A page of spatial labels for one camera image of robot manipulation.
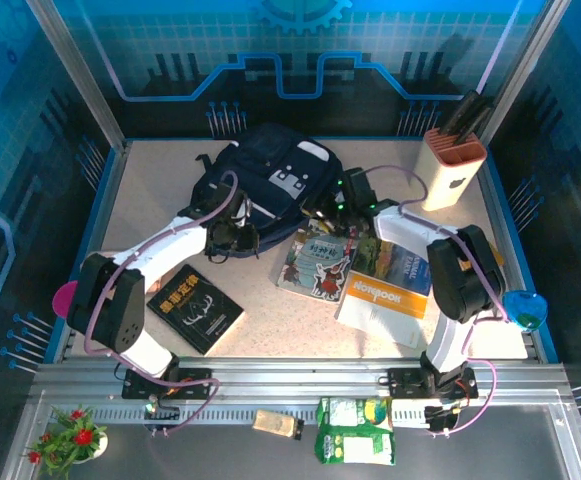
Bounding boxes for black book antler print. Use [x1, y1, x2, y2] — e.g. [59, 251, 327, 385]
[146, 263, 246, 356]

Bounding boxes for aluminium front rail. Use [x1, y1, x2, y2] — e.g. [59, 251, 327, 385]
[29, 357, 571, 401]

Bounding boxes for aluminium frame post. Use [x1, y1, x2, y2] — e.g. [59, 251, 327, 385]
[478, 0, 571, 146]
[25, 0, 132, 154]

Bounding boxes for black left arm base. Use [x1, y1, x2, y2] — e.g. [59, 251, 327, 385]
[121, 367, 214, 401]

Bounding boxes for navy blue backpack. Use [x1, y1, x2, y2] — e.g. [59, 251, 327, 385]
[189, 122, 344, 259]

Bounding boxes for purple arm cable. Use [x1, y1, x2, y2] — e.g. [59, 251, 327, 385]
[359, 164, 510, 439]
[83, 169, 244, 437]

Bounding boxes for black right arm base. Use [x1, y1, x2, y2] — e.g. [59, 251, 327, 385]
[387, 367, 479, 401]

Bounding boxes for black knife handle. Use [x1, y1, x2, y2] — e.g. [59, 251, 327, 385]
[442, 89, 480, 135]
[464, 107, 495, 144]
[457, 99, 491, 139]

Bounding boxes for illustrated comic book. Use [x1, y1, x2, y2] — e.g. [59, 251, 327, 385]
[275, 219, 359, 304]

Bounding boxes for slotted cable tray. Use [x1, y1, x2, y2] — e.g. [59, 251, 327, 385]
[89, 405, 434, 425]

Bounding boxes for pink plastic goblet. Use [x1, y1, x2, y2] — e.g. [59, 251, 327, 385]
[52, 280, 79, 317]

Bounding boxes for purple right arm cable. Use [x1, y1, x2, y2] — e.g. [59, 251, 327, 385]
[359, 164, 510, 439]

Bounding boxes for potted plant red flowers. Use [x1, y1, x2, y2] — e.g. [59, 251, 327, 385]
[23, 405, 109, 476]

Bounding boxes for black cable connector block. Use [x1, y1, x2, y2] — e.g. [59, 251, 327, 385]
[142, 397, 181, 437]
[423, 403, 466, 437]

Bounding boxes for cream knife block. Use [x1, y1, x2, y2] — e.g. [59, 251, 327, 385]
[412, 127, 488, 212]

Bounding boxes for blue plastic goblet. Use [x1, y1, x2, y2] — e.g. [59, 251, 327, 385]
[502, 289, 549, 332]

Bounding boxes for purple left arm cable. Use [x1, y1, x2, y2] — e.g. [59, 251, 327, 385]
[83, 169, 244, 437]

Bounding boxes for green snack packet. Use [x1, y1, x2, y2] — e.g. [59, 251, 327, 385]
[314, 428, 396, 466]

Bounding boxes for small beige packet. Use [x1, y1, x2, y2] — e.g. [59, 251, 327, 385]
[252, 408, 305, 441]

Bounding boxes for orange white notebook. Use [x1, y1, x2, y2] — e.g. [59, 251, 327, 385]
[333, 271, 430, 350]

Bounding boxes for Animal Farm book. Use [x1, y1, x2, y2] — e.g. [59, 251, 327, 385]
[354, 234, 434, 299]

